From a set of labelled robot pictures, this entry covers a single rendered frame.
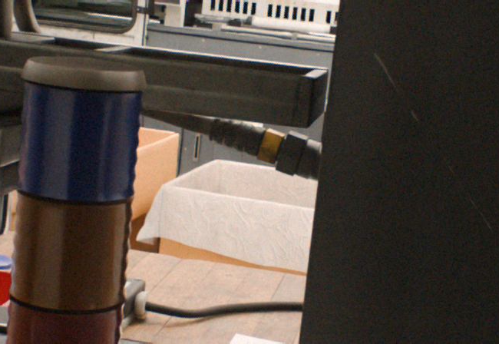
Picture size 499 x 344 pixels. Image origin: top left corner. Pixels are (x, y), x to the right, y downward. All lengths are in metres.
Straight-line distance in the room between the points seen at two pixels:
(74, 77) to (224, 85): 0.23
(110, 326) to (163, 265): 0.86
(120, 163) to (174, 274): 0.84
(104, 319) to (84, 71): 0.08
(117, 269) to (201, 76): 0.22
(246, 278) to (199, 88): 0.65
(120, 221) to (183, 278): 0.82
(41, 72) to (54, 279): 0.06
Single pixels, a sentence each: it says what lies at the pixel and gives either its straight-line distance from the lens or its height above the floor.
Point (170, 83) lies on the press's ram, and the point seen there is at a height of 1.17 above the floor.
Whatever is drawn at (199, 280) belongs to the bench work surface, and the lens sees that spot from 1.15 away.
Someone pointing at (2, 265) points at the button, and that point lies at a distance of 1.03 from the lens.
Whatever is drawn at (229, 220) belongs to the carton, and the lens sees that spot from 2.85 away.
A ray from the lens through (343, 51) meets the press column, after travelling 0.50.
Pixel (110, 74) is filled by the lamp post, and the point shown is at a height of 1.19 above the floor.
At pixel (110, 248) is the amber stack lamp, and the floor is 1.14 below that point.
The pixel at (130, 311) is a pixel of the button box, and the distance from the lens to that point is 0.99.
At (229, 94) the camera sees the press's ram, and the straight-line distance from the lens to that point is 0.54.
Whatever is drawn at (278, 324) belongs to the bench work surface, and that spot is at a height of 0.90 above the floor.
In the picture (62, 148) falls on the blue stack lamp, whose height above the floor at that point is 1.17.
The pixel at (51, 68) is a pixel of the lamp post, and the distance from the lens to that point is 0.32.
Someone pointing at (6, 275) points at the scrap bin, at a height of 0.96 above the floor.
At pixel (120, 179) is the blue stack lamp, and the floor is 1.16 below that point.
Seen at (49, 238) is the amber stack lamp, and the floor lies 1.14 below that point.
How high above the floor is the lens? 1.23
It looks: 10 degrees down
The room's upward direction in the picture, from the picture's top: 6 degrees clockwise
